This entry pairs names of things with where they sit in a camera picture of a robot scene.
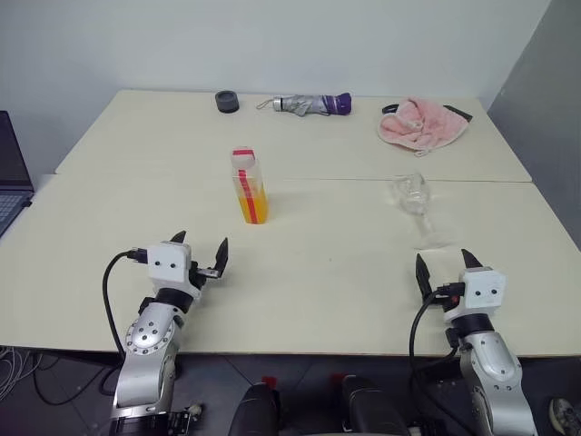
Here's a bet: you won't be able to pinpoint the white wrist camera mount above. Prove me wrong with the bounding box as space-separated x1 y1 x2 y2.
443 267 507 325
145 243 203 303

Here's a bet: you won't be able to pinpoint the clear wine glass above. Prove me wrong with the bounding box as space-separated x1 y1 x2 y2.
389 171 458 252

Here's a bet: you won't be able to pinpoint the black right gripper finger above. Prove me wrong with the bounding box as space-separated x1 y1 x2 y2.
415 253 435 303
459 247 485 273

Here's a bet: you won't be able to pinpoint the dark grey round container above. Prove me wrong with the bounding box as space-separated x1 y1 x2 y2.
214 90 241 114

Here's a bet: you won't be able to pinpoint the grey shoe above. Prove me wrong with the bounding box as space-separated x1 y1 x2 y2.
547 397 581 436

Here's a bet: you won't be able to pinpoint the black power strip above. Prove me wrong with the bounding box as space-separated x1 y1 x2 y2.
170 401 205 436

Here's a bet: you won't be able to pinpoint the dark laptop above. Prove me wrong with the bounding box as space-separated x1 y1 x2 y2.
0 110 35 240

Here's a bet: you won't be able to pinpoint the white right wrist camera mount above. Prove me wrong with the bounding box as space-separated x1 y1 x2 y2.
443 267 507 325

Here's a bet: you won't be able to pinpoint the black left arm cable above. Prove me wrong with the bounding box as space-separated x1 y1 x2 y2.
102 247 149 355

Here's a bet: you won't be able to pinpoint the white bottle cap red tape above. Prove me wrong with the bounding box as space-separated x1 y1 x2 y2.
230 147 258 172

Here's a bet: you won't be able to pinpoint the dark rounded shape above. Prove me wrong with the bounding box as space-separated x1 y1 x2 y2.
226 382 285 436
340 374 410 436

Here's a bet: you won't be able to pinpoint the orange juice bottle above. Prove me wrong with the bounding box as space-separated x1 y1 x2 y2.
229 147 270 225

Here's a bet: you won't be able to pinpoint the pink towel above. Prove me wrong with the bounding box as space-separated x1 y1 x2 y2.
375 96 471 159

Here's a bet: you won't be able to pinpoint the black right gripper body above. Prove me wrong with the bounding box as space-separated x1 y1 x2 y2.
422 283 459 312

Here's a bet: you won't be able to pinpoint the black floor cable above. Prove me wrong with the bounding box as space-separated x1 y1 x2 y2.
34 356 120 406

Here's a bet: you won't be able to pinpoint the white floor cables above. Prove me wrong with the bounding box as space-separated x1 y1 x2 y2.
0 347 46 401

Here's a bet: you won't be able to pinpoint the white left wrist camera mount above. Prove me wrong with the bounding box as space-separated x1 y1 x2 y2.
145 243 203 303

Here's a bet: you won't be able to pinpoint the black strap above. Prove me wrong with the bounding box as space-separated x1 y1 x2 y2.
380 103 476 124

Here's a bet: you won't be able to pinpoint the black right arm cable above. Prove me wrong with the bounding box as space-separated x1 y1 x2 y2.
408 281 467 410

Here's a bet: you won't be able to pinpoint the folded grey purple umbrella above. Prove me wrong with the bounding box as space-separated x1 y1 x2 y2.
255 92 355 118

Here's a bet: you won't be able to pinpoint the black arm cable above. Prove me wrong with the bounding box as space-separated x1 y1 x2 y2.
408 281 467 410
102 247 149 355

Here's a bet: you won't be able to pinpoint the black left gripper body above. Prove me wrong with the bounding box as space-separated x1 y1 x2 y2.
188 259 224 292

